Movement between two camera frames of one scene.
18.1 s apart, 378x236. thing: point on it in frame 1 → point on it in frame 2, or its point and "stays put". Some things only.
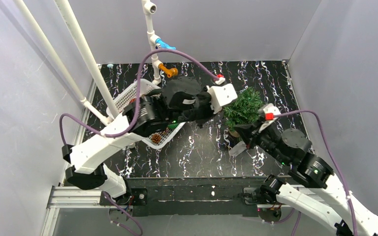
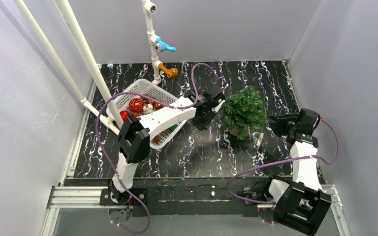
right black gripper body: x=247 y=136 → x=279 y=125
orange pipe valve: x=169 y=72 stays put
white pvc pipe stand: x=149 y=8 stays put
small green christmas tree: x=245 y=111 stays put
